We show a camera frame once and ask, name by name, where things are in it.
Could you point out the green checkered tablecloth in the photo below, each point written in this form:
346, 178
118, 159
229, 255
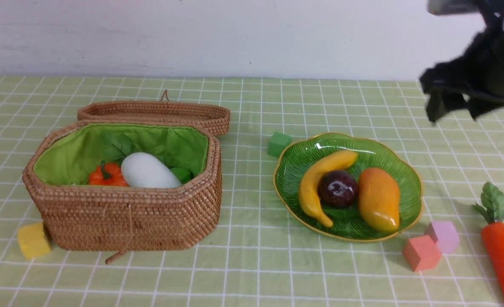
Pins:
259, 255

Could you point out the green foam cube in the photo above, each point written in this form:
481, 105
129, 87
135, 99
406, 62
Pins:
277, 143

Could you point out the dark purple toy plum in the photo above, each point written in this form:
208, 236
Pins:
338, 189

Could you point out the woven rattan basket lid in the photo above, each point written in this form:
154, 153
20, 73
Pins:
213, 118

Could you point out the green toy cucumber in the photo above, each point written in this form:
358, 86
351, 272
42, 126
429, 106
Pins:
182, 174

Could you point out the yellow toy banana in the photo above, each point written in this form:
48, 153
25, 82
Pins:
308, 197

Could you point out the pink foam cube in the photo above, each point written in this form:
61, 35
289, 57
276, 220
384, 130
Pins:
444, 235

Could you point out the yellow orange toy mango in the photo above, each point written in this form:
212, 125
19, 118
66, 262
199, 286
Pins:
379, 200

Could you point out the white toy radish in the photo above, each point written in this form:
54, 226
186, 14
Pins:
138, 168

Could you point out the orange toy carrot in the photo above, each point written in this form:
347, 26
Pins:
491, 208

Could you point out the green glass leaf plate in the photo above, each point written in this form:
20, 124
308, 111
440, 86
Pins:
347, 223

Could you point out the salmon foam cube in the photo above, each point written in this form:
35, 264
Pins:
421, 253

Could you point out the woven rattan basket green lining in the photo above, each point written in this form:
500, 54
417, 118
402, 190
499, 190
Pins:
121, 219

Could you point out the yellow foam cube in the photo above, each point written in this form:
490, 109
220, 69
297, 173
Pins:
33, 240

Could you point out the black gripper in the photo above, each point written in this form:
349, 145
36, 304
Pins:
478, 72

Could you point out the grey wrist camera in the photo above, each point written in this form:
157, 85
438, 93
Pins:
451, 7

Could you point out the orange toy pumpkin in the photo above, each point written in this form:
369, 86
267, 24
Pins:
107, 174

